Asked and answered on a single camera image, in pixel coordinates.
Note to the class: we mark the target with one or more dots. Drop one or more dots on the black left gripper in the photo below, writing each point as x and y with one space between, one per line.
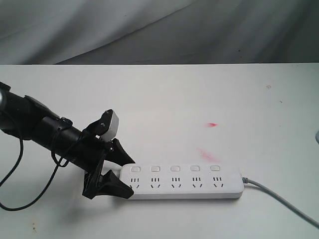
91 159

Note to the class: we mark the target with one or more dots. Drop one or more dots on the white five-outlet power strip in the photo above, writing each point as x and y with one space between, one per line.
208 180

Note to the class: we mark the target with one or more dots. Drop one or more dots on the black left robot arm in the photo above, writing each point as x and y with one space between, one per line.
27 118

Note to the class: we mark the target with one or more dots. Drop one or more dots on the grey backdrop cloth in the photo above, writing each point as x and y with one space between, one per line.
158 31

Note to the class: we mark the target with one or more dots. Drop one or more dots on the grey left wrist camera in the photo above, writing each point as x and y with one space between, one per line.
107 126

